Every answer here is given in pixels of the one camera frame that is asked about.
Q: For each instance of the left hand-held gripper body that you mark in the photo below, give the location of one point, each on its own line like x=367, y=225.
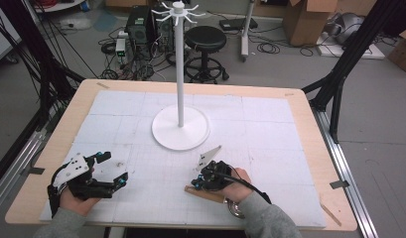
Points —
x=73, y=170

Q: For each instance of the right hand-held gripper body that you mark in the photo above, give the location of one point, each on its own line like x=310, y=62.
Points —
x=213, y=175

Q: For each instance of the person's right hand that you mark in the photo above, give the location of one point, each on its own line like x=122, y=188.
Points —
x=238, y=188

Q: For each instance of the person's left hand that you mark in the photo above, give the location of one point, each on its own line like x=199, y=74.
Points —
x=76, y=203

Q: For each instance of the black tape strip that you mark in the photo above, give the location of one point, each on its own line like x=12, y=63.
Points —
x=36, y=171
x=339, y=184

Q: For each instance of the white hook stand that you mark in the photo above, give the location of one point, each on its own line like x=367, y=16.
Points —
x=180, y=132

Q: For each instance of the white grid mat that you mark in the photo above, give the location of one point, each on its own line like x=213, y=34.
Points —
x=273, y=132

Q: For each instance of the small white power box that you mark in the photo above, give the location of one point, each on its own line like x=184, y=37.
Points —
x=120, y=47

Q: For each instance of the thin wooden stick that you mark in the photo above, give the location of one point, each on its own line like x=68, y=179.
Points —
x=330, y=214

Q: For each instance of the black computer tower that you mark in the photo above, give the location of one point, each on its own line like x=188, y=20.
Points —
x=137, y=33

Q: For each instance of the black round stool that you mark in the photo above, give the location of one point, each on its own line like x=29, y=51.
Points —
x=205, y=38

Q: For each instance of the white floor stand pole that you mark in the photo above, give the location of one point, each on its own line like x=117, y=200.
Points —
x=246, y=29

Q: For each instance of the black flat device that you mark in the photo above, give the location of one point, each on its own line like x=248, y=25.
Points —
x=237, y=23

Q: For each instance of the large cardboard box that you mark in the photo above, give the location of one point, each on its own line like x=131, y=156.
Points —
x=306, y=23

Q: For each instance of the white flat board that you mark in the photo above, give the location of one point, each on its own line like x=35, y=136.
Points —
x=352, y=51

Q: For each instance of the grey rounded device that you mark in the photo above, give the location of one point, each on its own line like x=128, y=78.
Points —
x=347, y=28

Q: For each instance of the small cardboard box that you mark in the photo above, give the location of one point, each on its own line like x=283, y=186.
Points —
x=402, y=53

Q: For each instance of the aluminium rail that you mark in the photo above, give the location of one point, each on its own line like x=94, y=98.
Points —
x=342, y=158
x=15, y=165

